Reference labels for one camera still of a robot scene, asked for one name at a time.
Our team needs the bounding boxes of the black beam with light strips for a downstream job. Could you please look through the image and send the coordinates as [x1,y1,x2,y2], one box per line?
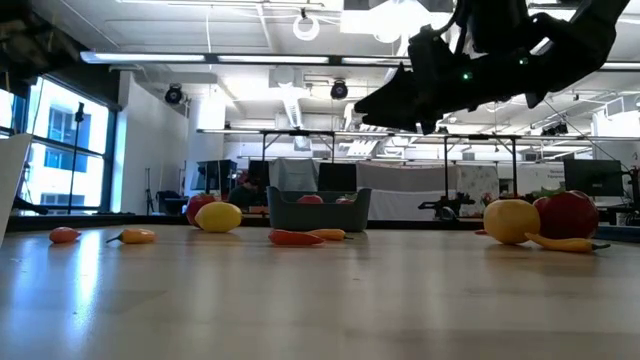
[79,49,640,71]

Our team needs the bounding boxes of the white plastic bin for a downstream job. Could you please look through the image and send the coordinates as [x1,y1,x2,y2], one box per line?
[0,133,34,247]

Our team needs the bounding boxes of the red toy pepper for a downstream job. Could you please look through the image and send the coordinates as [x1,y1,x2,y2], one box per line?
[268,229,326,247]

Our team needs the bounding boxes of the black light stand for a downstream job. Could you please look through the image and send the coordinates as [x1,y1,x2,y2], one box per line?
[67,101,86,216]

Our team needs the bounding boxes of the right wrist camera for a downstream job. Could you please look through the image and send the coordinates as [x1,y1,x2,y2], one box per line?
[407,23,454,69]

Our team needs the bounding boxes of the grey cloth cover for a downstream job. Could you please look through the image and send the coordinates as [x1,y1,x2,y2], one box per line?
[268,157,319,191]

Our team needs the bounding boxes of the white ring light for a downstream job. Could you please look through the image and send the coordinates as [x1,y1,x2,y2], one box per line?
[292,14,321,42]

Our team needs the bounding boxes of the yellow toy lemon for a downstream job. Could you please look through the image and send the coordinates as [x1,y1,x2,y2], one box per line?
[194,201,244,234]
[482,198,542,246]

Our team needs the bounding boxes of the black equipment rack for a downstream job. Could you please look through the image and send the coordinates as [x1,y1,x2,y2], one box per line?
[197,159,239,201]

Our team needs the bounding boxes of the white cloth cover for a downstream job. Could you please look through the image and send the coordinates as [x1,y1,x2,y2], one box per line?
[356,160,459,221]

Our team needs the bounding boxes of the small red-orange toy pepper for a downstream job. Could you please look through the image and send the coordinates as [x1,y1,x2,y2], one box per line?
[48,226,82,245]

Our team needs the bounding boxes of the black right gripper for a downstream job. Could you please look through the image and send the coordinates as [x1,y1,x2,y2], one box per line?
[353,51,507,136]

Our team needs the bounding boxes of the person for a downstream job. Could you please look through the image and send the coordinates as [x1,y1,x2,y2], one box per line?
[227,178,261,211]

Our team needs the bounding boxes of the orange toy pepper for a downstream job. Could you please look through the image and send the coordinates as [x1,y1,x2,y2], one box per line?
[105,228,158,245]
[305,228,354,242]
[523,231,612,254]

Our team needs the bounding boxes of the large window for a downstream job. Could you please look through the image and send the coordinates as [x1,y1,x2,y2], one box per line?
[0,74,119,217]

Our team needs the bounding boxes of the dark grey bin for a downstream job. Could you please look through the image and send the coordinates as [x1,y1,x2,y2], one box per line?
[266,186,373,233]

